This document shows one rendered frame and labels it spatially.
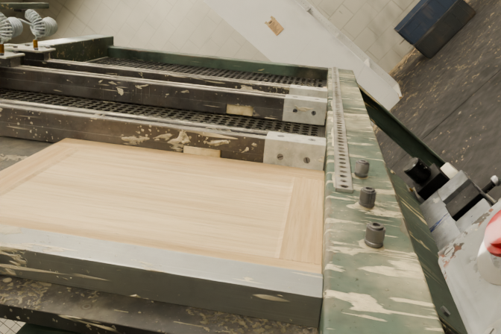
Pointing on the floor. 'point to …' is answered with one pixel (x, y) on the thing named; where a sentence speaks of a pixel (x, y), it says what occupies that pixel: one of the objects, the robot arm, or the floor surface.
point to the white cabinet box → (291, 27)
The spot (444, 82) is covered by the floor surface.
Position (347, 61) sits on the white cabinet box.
